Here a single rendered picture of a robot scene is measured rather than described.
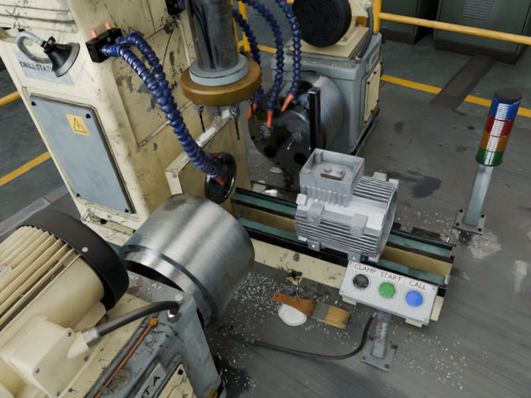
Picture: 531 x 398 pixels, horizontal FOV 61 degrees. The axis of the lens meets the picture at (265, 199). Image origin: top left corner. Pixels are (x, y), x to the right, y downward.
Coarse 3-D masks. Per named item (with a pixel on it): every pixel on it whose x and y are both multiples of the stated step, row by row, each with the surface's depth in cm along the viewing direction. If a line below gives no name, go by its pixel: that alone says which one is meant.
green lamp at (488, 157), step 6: (480, 150) 113; (486, 150) 111; (504, 150) 111; (480, 156) 114; (486, 156) 112; (492, 156) 112; (498, 156) 112; (480, 162) 114; (486, 162) 113; (492, 162) 113; (498, 162) 113
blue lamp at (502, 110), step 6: (492, 102) 105; (498, 102) 103; (516, 102) 105; (492, 108) 105; (498, 108) 104; (504, 108) 103; (510, 108) 102; (516, 108) 103; (492, 114) 106; (498, 114) 104; (504, 114) 103; (510, 114) 103; (516, 114) 105
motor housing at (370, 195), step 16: (368, 176) 110; (368, 192) 99; (384, 192) 98; (304, 208) 104; (336, 208) 101; (352, 208) 100; (368, 208) 99; (384, 208) 97; (304, 224) 105; (320, 224) 102; (336, 224) 100; (368, 224) 98; (384, 224) 112; (320, 240) 105; (336, 240) 103; (352, 240) 100; (368, 240) 98; (384, 240) 110; (368, 256) 102
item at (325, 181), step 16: (320, 160) 106; (336, 160) 106; (352, 160) 103; (304, 176) 100; (320, 176) 98; (336, 176) 101; (352, 176) 102; (304, 192) 103; (320, 192) 101; (336, 192) 99; (352, 192) 99
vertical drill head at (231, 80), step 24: (192, 0) 85; (216, 0) 85; (192, 24) 89; (216, 24) 87; (216, 48) 90; (192, 72) 96; (216, 72) 94; (240, 72) 94; (192, 96) 95; (216, 96) 93; (240, 96) 94
